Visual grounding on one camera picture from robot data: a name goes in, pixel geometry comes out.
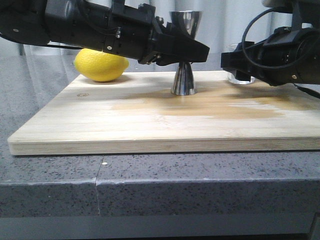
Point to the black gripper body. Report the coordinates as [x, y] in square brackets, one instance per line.
[289, 57]
[136, 33]

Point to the wooden cutting board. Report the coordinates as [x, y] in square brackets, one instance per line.
[138, 114]

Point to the black cutting board handle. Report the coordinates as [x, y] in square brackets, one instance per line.
[308, 91]

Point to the steel double jigger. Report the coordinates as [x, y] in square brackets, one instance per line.
[188, 22]

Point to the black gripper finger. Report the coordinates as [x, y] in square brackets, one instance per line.
[236, 60]
[176, 45]

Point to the small glass beaker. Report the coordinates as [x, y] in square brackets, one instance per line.
[231, 77]

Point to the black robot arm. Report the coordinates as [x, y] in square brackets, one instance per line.
[39, 22]

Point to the grey curtain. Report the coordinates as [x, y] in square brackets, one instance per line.
[223, 22]

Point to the yellow lemon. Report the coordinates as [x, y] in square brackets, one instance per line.
[100, 66]

